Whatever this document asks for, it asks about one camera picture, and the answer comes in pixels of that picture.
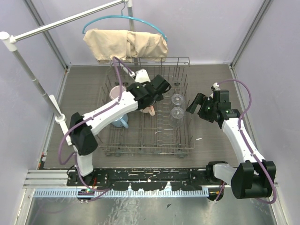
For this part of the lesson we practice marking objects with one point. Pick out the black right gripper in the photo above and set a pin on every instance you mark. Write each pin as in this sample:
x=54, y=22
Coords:
x=200, y=98

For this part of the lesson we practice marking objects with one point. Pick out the clear faceted glass cup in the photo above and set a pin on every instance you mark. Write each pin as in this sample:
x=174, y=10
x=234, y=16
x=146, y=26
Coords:
x=178, y=100

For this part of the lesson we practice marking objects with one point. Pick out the pink ceramic mug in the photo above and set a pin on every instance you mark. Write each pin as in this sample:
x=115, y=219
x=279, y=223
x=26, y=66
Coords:
x=150, y=110

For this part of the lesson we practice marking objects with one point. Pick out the blue ceramic mug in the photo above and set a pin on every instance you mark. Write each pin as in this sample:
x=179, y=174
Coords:
x=121, y=122

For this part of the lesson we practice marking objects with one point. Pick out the lilac ceramic mug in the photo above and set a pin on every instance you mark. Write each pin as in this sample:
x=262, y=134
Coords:
x=115, y=92

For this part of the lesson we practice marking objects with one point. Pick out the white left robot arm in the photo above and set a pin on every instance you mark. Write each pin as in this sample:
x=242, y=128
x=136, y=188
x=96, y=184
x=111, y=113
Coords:
x=85, y=128

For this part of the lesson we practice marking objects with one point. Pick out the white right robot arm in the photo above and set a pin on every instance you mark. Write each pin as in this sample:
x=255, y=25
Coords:
x=255, y=176

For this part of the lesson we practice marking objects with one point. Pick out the beige cloth on hanger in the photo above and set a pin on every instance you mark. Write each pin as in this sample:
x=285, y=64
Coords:
x=125, y=45

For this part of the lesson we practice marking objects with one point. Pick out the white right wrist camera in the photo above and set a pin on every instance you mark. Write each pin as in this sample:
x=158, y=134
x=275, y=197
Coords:
x=214, y=87

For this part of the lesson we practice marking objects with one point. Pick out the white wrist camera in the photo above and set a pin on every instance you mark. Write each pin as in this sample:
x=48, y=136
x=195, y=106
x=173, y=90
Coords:
x=214, y=87
x=142, y=76

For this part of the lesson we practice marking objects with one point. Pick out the grey wire dish rack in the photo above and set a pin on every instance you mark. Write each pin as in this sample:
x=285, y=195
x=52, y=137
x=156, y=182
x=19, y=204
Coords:
x=158, y=134

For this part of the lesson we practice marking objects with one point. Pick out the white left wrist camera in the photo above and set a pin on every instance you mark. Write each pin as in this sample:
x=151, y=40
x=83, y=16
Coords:
x=142, y=76

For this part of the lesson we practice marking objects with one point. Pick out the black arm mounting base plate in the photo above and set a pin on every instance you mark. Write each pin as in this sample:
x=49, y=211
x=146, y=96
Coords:
x=146, y=179

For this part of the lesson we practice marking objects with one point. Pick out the white clothes rail stand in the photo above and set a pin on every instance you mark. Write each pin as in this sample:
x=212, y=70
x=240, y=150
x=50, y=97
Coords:
x=24, y=114

